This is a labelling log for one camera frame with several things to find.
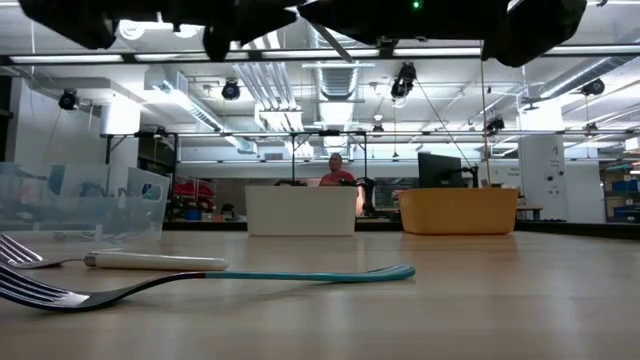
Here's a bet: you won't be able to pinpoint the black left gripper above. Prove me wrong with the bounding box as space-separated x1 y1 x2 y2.
199 0 301 64

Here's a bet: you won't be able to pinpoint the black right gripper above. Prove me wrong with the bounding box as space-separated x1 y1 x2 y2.
300 0 501 51

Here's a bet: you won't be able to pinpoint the clear plastic bin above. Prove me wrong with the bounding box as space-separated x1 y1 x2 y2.
0 162 172 242

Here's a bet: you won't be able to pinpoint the teal-handled fork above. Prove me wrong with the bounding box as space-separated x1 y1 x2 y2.
0 263 417 314

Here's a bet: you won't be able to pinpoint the black overhead rig bar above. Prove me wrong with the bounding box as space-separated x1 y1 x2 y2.
0 45 640 65

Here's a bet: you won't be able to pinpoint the person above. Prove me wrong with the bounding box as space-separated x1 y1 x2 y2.
318 152 367 218

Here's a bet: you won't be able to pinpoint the black computer monitor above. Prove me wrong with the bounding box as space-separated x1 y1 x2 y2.
417 152 465 190

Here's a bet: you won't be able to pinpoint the red storage crates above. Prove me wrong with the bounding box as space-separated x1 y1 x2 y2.
172 178 219 222

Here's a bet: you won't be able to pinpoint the white plastic bin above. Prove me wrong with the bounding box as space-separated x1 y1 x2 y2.
244 185 359 237

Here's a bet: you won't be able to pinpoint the yellow plastic bin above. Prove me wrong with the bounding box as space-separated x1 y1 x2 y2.
398 187 520 236

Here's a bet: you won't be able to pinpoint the white round column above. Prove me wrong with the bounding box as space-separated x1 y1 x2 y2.
517 133 569 224

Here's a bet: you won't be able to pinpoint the shelf with blue bins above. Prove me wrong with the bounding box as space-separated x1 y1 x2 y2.
599 159 640 224

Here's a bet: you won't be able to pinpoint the silver ventilation duct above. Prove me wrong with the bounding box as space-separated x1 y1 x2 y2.
537 54 640 101
304 44 376 157

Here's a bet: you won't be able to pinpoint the white air duct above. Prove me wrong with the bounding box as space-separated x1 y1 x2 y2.
142 64 259 156

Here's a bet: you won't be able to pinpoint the black background station frame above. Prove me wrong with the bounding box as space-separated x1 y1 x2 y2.
99 128 371 189

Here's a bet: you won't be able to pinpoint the black aluminium table frame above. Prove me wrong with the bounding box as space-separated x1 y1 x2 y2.
162 219 640 240

